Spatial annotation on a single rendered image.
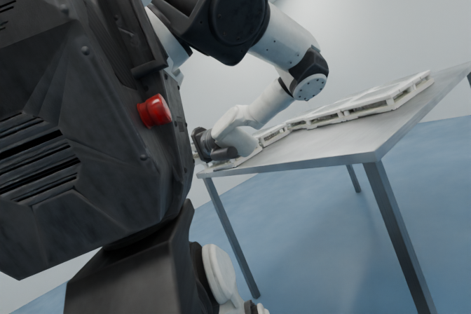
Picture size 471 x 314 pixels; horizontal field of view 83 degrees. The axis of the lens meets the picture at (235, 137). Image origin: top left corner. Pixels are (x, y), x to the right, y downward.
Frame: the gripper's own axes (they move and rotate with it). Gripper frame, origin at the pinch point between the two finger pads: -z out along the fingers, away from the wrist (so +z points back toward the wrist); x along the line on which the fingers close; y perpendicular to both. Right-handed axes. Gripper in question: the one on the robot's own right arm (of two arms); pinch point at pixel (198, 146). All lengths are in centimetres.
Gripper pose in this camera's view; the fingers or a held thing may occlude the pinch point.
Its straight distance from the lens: 94.5
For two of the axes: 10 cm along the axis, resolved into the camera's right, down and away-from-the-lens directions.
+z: 5.4, -1.4, -8.3
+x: 3.8, 9.2, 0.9
